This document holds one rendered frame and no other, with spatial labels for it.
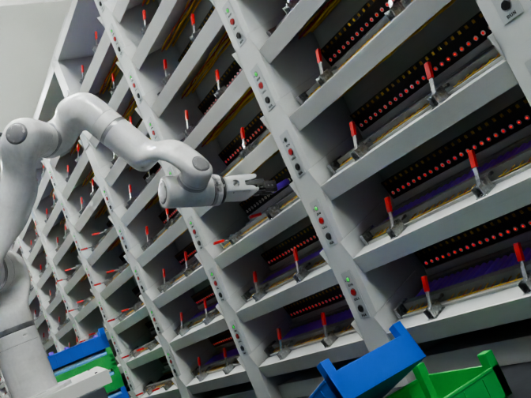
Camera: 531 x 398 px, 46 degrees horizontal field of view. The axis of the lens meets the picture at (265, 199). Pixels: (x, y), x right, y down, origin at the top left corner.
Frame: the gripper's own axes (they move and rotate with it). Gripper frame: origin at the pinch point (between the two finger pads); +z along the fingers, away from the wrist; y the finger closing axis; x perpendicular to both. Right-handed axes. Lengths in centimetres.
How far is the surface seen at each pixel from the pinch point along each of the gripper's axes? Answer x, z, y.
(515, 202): 31, 5, -73
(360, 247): 25.4, 7.0, -24.5
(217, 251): 6.0, 3.1, 45.4
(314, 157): 1.2, 0.2, -24.3
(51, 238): -64, -6, 255
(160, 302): 10, 3, 109
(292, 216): 11.1, 1.3, -6.9
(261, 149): -8.9, -3.5, -6.6
